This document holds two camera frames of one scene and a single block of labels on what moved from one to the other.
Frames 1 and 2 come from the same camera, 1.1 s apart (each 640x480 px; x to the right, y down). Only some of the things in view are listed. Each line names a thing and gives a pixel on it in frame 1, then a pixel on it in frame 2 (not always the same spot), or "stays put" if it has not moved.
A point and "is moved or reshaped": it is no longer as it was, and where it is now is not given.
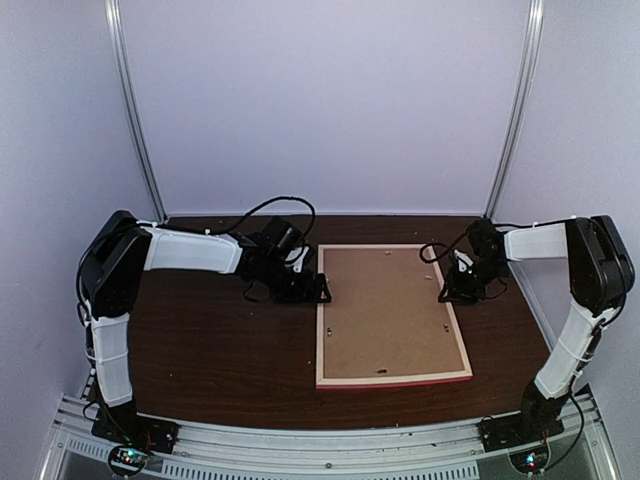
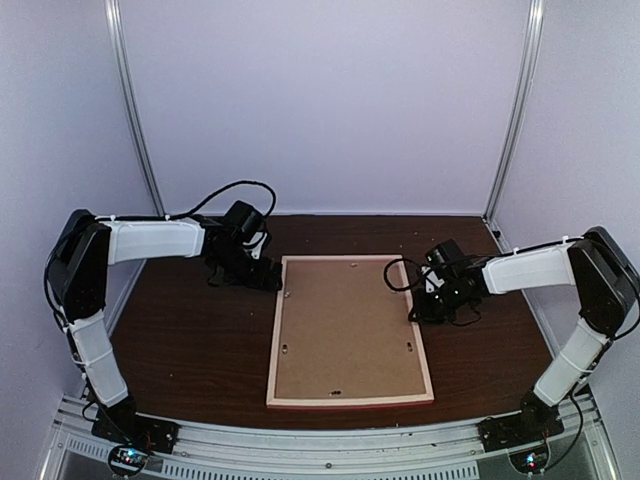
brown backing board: x=385 y=317 is moved or reshaped
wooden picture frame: x=384 y=324 is moved or reshaped
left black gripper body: x=286 y=287 to x=239 y=270
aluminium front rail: x=438 y=449 stays put
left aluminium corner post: x=114 y=16 stays put
